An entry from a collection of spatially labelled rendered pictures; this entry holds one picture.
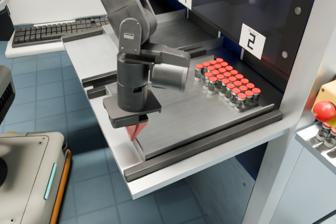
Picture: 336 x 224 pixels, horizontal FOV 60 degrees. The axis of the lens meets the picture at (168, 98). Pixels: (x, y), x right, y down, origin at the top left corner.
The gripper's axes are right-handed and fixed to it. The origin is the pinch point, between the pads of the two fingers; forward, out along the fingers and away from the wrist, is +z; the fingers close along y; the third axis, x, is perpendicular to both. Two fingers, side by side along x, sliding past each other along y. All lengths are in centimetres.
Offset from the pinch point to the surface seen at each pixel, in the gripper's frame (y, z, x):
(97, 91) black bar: -2.3, 1.8, 20.2
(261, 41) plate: 34.0, -15.7, 4.9
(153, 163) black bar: 2.1, 1.2, -7.5
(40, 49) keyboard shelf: -13, 13, 68
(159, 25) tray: 30, 0, 53
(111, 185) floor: 9, 91, 54
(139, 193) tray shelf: -2.2, 4.4, -11.1
